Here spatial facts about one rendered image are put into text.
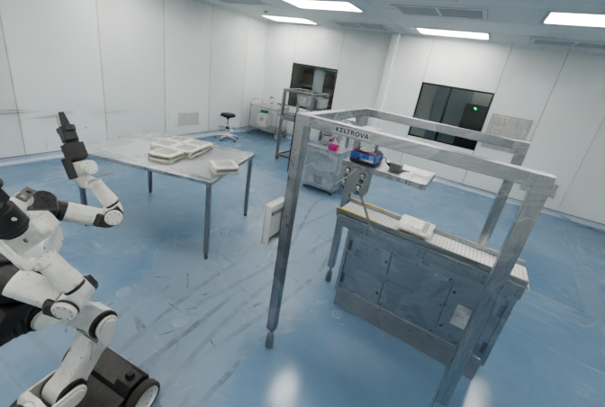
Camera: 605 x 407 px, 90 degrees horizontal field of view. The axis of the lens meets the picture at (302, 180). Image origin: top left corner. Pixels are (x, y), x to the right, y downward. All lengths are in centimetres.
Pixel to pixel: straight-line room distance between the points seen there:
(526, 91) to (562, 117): 76
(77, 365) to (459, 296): 232
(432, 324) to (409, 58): 578
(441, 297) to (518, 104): 521
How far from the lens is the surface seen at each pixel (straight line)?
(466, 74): 719
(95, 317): 196
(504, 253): 155
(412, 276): 254
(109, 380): 228
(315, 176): 511
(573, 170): 744
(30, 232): 118
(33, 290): 133
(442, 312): 264
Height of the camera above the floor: 197
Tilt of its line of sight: 21 degrees down
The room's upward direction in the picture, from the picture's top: 9 degrees clockwise
